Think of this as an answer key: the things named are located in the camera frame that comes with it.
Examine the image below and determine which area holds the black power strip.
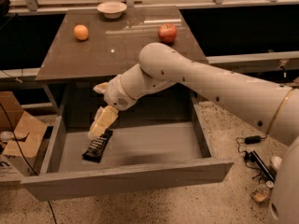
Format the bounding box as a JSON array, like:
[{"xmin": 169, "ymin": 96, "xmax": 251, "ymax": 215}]
[{"xmin": 249, "ymin": 151, "xmax": 275, "ymax": 182}]

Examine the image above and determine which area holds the black floor cable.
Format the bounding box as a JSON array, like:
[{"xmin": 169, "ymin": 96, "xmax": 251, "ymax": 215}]
[{"xmin": 0, "ymin": 105, "xmax": 58, "ymax": 224}]

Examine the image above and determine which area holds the grey counter cabinet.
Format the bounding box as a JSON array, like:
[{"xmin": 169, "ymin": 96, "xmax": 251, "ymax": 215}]
[{"xmin": 35, "ymin": 6, "xmax": 209, "ymax": 110}]

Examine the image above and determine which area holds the black power adapter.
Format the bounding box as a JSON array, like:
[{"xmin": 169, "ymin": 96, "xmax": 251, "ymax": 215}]
[{"xmin": 244, "ymin": 135, "xmax": 262, "ymax": 145}]

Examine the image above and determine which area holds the orange fruit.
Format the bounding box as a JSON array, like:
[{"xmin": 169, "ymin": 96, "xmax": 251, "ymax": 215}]
[{"xmin": 74, "ymin": 24, "xmax": 89, "ymax": 41}]

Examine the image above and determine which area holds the grey metal rail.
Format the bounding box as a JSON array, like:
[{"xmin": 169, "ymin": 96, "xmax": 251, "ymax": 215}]
[{"xmin": 207, "ymin": 50, "xmax": 299, "ymax": 73}]

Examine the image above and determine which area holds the brown cardboard box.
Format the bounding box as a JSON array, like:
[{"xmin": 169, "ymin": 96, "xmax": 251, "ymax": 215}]
[{"xmin": 0, "ymin": 91, "xmax": 47, "ymax": 182}]

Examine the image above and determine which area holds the white ceramic bowl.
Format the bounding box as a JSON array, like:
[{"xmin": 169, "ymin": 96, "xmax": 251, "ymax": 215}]
[{"xmin": 97, "ymin": 1, "xmax": 127, "ymax": 19}]

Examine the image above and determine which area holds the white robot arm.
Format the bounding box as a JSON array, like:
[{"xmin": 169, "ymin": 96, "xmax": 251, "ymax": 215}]
[{"xmin": 88, "ymin": 43, "xmax": 299, "ymax": 224}]

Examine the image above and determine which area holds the red apple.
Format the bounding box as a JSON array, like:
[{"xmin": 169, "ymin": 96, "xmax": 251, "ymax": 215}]
[{"xmin": 158, "ymin": 23, "xmax": 178, "ymax": 44}]

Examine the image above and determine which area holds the grey open drawer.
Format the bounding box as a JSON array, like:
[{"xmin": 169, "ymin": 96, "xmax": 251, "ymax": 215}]
[{"xmin": 20, "ymin": 81, "xmax": 235, "ymax": 203}]

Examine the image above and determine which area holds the black rxbar chocolate wrapper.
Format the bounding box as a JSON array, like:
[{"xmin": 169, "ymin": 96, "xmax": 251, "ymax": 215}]
[{"xmin": 82, "ymin": 130, "xmax": 113, "ymax": 162}]

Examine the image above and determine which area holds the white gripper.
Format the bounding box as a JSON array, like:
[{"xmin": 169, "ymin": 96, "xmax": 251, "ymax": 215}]
[{"xmin": 88, "ymin": 75, "xmax": 136, "ymax": 140}]

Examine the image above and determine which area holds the white sneaker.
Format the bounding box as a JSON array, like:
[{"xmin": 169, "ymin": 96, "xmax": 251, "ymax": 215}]
[{"xmin": 270, "ymin": 156, "xmax": 283, "ymax": 172}]

